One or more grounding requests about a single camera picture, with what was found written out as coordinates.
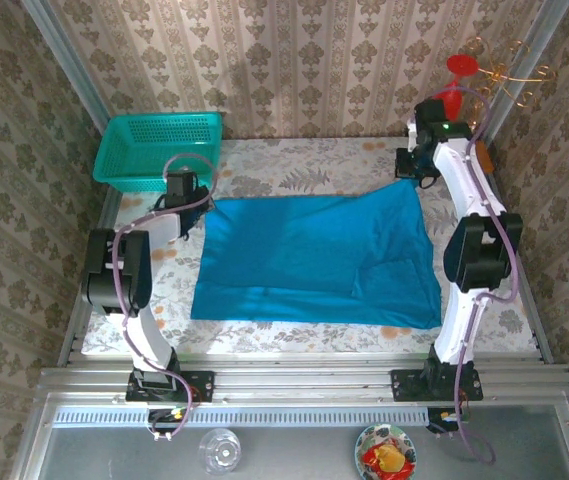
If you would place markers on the blue t-shirt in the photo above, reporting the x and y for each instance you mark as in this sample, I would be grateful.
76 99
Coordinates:
314 260

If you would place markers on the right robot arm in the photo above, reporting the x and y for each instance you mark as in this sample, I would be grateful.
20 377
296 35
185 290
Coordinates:
479 255

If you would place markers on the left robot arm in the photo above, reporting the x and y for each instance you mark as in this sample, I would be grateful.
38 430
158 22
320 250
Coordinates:
114 280

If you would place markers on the red plastic wine glass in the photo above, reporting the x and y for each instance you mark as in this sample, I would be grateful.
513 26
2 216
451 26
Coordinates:
456 102

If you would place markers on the teal plastic basket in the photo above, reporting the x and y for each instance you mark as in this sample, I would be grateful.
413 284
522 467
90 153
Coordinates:
114 167

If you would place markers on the floral tablecloth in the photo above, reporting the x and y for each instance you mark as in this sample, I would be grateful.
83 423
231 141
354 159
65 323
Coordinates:
314 160

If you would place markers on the black connector box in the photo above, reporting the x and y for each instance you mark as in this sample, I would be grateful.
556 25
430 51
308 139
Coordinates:
164 417
436 420

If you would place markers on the clear plastic cup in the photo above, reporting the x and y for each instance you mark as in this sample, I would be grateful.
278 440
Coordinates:
219 452

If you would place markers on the patterned bowl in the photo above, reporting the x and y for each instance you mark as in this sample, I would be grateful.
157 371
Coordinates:
381 431

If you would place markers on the red yellow snack packet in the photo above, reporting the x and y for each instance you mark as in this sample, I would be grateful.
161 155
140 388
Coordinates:
386 457

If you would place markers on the aluminium side rail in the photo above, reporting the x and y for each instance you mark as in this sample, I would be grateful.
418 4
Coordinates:
541 340
105 205

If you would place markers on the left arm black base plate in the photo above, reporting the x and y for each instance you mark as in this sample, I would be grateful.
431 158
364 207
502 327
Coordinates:
204 385

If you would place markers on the aluminium frame post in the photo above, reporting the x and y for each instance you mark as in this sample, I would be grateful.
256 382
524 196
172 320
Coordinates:
550 20
65 55

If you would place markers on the long aluminium mounting rail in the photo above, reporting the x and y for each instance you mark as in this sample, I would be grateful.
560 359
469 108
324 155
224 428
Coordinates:
304 380

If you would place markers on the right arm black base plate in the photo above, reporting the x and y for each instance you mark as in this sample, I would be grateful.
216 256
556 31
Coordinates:
404 385

